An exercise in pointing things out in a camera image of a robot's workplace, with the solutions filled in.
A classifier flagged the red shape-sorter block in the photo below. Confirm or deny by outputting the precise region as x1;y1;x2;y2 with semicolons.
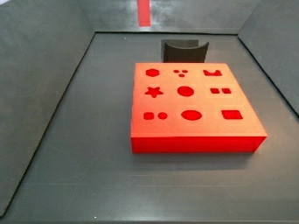
131;63;267;153

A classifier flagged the dark grey curved holder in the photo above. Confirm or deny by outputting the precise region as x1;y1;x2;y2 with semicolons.
162;39;210;63

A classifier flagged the red tape strip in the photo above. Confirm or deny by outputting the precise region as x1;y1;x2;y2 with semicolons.
136;0;151;27

